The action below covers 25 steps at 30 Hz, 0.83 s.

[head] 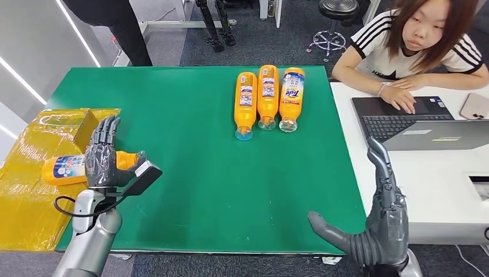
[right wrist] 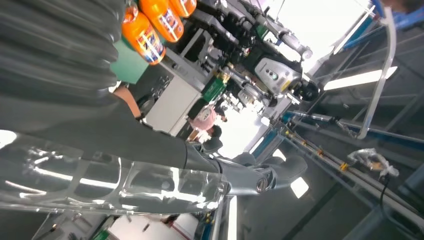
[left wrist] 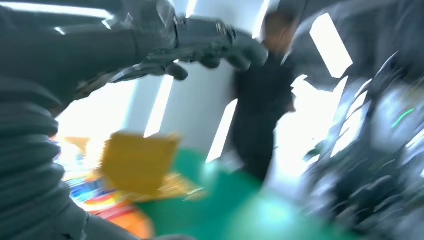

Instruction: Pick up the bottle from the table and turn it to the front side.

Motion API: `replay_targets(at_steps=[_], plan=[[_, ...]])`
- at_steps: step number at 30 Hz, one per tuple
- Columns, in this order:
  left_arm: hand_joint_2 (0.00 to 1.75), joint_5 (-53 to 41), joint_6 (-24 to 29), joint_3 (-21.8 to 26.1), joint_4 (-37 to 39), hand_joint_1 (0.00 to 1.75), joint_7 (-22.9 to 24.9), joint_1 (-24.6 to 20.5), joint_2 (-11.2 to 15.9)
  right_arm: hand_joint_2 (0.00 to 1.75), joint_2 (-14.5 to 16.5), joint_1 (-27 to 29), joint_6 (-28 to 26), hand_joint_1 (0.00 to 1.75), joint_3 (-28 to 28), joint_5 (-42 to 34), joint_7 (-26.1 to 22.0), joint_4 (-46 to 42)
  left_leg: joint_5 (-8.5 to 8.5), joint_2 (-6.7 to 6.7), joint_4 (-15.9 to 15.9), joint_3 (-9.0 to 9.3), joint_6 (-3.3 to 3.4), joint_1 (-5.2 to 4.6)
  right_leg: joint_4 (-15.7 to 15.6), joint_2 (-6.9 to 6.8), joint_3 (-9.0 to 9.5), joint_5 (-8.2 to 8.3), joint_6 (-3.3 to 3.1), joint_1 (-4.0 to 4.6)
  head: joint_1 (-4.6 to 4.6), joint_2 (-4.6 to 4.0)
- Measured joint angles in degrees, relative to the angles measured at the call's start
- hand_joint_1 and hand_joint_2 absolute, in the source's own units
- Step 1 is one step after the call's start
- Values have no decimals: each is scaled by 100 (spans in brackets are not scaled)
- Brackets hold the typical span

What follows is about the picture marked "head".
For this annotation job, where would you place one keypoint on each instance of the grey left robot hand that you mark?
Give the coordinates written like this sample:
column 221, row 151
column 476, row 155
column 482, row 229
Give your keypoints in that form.
column 100, row 164

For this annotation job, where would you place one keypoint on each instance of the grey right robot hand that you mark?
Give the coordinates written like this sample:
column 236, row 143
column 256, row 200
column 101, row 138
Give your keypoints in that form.
column 389, row 229

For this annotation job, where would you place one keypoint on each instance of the orange detergent bottle clear cap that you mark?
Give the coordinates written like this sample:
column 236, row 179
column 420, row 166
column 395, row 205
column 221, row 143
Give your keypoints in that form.
column 65, row 170
column 268, row 95

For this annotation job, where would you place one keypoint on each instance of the orange Tide detergent bottle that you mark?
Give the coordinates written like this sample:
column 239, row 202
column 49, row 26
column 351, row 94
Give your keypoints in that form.
column 291, row 99

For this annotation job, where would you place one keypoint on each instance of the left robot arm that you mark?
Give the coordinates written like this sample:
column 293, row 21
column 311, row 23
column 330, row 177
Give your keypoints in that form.
column 91, row 241

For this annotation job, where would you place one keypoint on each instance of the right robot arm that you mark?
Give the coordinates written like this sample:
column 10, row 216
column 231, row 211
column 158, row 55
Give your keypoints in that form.
column 414, row 269

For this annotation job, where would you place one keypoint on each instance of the orange detergent bottle blue cap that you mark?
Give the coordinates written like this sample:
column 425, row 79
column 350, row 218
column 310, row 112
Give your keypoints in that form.
column 245, row 103

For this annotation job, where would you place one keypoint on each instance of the white side desk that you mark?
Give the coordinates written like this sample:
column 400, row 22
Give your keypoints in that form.
column 420, row 183

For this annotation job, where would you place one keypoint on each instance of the yellow tape-wrapped cardboard box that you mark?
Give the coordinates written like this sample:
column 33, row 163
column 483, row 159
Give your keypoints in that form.
column 34, row 214

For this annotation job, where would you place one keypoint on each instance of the grey laptop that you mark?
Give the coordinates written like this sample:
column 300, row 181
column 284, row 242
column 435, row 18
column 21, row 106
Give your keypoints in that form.
column 397, row 122

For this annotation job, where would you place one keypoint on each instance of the standing person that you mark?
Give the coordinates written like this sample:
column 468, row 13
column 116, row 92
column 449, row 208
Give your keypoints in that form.
column 126, row 34

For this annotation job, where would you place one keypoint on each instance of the pink smartphone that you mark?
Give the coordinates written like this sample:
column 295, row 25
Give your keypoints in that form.
column 473, row 107

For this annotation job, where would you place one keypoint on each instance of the background humanoid robot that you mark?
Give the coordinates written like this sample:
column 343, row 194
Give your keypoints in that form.
column 212, row 34

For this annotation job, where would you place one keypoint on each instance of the seated person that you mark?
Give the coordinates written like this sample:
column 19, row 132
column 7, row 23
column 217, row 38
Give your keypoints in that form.
column 382, row 57

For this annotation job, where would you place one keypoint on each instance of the black stool chrome base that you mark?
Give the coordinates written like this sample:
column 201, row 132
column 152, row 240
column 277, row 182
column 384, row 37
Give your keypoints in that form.
column 338, row 9

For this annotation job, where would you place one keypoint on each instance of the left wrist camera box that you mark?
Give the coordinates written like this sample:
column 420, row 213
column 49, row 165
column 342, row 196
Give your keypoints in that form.
column 147, row 176

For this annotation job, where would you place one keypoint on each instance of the white metal floor frame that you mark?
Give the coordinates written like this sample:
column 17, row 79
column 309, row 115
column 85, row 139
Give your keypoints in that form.
column 172, row 24

